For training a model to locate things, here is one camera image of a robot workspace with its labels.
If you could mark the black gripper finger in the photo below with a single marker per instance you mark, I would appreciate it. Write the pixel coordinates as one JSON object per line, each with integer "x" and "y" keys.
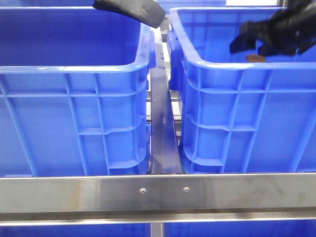
{"x": 148, "y": 12}

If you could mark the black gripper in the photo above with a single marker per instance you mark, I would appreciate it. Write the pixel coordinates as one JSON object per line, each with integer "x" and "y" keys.
{"x": 295, "y": 32}

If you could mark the yellow mushroom push button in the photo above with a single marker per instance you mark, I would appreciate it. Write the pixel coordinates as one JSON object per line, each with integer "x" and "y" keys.
{"x": 255, "y": 58}

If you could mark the rear right blue crate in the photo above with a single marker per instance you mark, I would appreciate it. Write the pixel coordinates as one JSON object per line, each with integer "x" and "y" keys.
{"x": 168, "y": 4}

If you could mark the right blue plastic crate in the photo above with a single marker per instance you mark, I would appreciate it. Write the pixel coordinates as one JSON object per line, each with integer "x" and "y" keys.
{"x": 237, "y": 116}

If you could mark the blue plastic crate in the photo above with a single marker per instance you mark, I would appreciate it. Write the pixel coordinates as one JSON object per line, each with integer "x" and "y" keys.
{"x": 73, "y": 91}
{"x": 237, "y": 116}

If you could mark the left blue plastic crate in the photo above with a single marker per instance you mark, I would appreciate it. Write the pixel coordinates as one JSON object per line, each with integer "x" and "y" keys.
{"x": 73, "y": 91}

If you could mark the rear left blue crate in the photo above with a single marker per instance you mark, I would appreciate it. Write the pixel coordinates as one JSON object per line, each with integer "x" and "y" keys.
{"x": 25, "y": 3}

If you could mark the steel rack centre divider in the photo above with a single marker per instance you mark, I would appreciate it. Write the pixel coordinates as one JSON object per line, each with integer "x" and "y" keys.
{"x": 165, "y": 157}

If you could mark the lower right blue crate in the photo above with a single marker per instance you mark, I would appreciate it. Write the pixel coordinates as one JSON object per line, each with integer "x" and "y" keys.
{"x": 287, "y": 228}

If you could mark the lower left blue crate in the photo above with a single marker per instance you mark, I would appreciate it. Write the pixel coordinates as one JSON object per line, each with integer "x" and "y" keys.
{"x": 107, "y": 230}

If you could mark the steel rack front rail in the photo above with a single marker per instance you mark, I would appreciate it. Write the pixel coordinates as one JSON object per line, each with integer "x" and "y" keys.
{"x": 157, "y": 198}

